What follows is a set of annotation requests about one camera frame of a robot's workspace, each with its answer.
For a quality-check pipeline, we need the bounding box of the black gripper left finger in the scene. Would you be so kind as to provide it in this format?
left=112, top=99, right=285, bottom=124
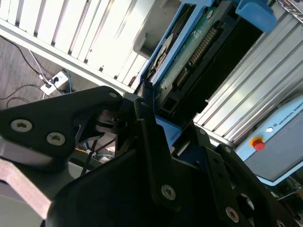
left=0, top=81, right=178, bottom=213

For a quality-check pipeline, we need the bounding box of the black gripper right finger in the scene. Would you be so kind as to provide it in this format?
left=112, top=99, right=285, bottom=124
left=175, top=121, right=293, bottom=227

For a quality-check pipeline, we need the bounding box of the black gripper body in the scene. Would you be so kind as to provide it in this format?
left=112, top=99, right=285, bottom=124
left=46, top=146, right=227, bottom=227

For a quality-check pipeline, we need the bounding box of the hard disk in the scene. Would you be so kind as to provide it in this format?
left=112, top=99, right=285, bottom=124
left=139, top=0, right=277, bottom=152

